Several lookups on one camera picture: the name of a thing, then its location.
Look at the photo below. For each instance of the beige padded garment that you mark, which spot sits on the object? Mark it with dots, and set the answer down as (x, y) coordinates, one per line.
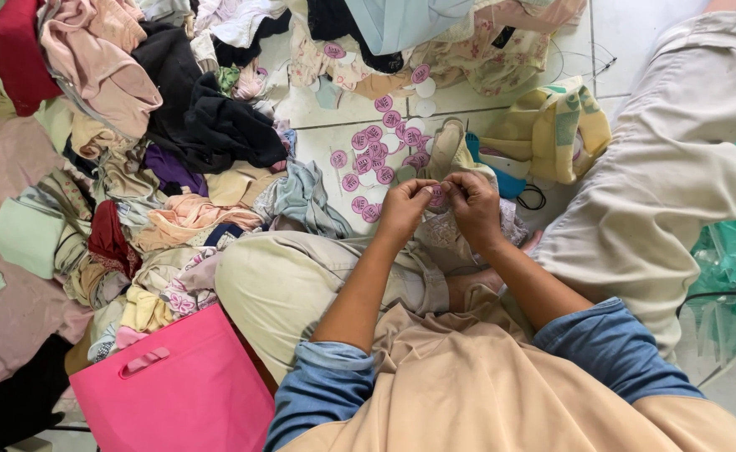
(446, 147)

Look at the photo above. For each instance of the floral cream garment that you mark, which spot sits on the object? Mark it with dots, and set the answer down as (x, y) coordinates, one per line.
(506, 53)

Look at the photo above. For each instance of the person's beige shirt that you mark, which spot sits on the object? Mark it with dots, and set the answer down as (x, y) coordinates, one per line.
(468, 389)

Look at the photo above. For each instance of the person's foot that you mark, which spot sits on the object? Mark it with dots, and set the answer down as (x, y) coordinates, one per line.
(474, 282)

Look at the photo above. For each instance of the person's left hand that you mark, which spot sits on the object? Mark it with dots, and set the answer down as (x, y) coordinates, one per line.
(399, 210)

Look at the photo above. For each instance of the person's leg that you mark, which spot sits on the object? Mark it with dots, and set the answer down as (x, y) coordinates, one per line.
(280, 289)
(650, 188)

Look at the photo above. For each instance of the white lace garment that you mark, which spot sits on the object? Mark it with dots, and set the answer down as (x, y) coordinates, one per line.
(443, 235)

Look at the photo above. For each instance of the pink non-woven bag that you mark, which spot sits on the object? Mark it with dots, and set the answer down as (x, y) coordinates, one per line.
(173, 389)

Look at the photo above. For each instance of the heap of mixed clothes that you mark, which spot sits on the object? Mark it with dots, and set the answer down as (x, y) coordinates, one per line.
(123, 157)

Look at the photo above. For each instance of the person's right leg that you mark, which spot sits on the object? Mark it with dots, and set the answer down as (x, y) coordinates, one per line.
(650, 188)

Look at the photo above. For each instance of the pink round paper tag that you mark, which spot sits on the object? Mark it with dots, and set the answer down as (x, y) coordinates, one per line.
(437, 198)

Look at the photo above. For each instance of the light blue garment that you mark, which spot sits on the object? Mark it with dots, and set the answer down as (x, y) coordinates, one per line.
(405, 22)

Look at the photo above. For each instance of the pile of pink round tags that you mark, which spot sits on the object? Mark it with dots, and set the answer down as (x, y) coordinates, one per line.
(377, 150)

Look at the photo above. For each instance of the green plastic bag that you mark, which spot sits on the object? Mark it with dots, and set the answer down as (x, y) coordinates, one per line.
(735, 251)

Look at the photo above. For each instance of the person's right hand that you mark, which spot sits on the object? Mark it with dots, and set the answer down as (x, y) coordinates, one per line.
(481, 210)

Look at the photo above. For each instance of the black elastic band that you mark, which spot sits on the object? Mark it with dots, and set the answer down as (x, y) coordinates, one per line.
(532, 198)

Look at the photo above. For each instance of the person's left leg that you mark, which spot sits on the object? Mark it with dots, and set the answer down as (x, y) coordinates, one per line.
(280, 289)

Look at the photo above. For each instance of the blue tagging gun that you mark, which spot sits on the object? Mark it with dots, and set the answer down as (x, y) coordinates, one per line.
(506, 182)

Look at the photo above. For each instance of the yellow checked cloth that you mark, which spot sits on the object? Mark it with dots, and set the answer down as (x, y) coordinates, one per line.
(550, 129)

